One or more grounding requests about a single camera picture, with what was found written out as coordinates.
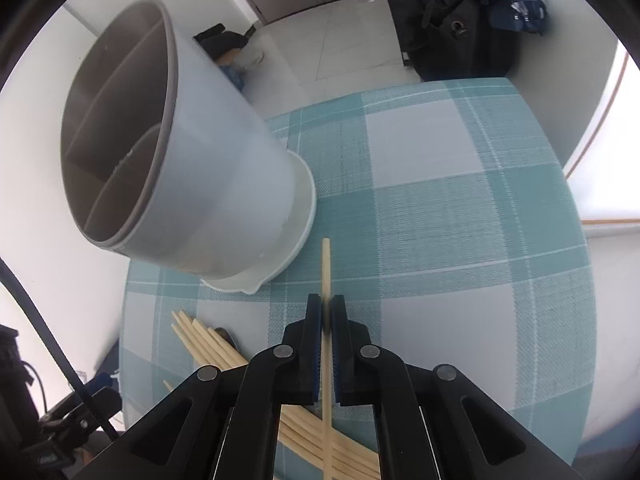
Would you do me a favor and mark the bamboo chopstick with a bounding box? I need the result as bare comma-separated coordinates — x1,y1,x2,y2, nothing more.
321,237,333,480

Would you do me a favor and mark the bamboo chopstick pile piece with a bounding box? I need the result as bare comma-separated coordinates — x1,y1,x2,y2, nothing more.
171,311,381,479

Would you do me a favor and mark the teal plaid placemat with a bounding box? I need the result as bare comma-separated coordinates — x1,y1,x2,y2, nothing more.
120,79,596,462

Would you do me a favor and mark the white grey utensil holder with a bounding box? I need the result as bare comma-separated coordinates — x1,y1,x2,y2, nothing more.
61,0,317,295

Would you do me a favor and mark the black clothes pile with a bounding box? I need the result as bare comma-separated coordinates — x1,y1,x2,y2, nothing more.
193,23,248,61

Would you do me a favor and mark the black backpack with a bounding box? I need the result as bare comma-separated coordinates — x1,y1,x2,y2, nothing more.
387,0,518,81

